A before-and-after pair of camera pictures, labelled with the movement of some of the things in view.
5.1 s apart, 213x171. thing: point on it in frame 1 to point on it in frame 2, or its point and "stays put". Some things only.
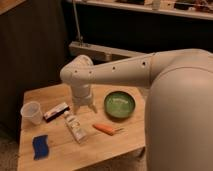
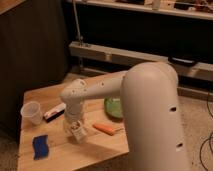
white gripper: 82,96 to 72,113
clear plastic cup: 31,113 stays put
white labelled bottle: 73,124 stays put
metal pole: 77,22 stays put
